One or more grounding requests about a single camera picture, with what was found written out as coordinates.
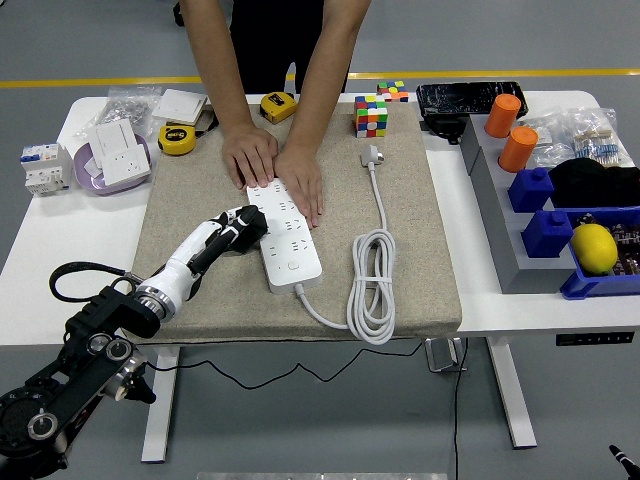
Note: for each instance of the person's left hand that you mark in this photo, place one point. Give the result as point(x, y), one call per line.
point(302, 180)

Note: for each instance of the person's right hand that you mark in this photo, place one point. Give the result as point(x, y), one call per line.
point(250, 155)

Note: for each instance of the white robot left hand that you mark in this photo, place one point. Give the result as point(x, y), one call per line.
point(182, 260)

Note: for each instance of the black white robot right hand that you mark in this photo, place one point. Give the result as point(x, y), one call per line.
point(627, 460)

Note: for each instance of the black plug adapter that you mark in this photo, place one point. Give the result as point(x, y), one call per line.
point(255, 236)

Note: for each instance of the white power strip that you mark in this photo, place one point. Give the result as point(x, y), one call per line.
point(295, 265)

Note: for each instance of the person's right forearm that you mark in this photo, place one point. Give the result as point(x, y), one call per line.
point(220, 60)

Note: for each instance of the person's left forearm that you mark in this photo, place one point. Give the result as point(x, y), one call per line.
point(335, 60)

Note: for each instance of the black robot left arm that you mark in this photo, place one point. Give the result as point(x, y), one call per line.
point(75, 370)

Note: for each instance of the yellow black tape measure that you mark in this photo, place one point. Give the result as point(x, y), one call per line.
point(277, 106)
point(177, 140)

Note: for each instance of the grey-brown mat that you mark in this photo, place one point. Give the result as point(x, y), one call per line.
point(240, 305)

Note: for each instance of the large colourful puzzle cube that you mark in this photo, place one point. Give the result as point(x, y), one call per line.
point(371, 117)

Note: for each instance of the person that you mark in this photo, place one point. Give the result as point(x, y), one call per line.
point(280, 40)

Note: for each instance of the black table control panel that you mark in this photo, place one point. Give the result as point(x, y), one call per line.
point(593, 338)

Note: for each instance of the small colourful puzzle cube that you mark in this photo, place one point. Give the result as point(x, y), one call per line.
point(393, 91)

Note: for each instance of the purple bowl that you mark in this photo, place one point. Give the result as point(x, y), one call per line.
point(86, 172)

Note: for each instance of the white table leg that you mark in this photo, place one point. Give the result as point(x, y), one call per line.
point(160, 405)
point(512, 395)

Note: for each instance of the clear bag of screws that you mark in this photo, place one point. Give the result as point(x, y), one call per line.
point(126, 107)

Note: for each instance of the black power adapter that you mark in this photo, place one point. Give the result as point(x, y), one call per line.
point(443, 129)

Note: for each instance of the white circuit breaker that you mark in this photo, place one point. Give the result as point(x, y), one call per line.
point(45, 167)

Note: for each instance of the blue plastic bin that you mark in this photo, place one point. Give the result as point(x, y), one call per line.
point(600, 287)

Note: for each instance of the black plastic tray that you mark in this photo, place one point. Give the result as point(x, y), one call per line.
point(466, 97)

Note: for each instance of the orange cylinder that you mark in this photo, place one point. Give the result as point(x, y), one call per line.
point(518, 149)
point(503, 116)

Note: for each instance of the silver box under table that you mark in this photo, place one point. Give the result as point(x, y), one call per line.
point(443, 356)

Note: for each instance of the yellow lemon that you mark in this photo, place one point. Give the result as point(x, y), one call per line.
point(594, 248)

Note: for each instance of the grey stepped block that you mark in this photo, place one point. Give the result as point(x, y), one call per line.
point(515, 250)

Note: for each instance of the blue block with knob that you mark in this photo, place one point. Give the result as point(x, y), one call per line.
point(548, 235)
point(531, 190)

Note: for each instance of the clear bag of small parts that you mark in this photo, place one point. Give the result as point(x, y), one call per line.
point(547, 137)

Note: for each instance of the black cloth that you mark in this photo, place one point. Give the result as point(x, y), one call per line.
point(595, 184)

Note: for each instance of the clear bag of resistors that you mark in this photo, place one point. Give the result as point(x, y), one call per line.
point(597, 140)

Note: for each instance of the white square switch panel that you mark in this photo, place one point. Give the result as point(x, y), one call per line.
point(179, 106)

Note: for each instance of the white wall socket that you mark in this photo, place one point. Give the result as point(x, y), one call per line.
point(126, 162)

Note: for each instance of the white switch plate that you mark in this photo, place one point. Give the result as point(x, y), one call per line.
point(115, 136)

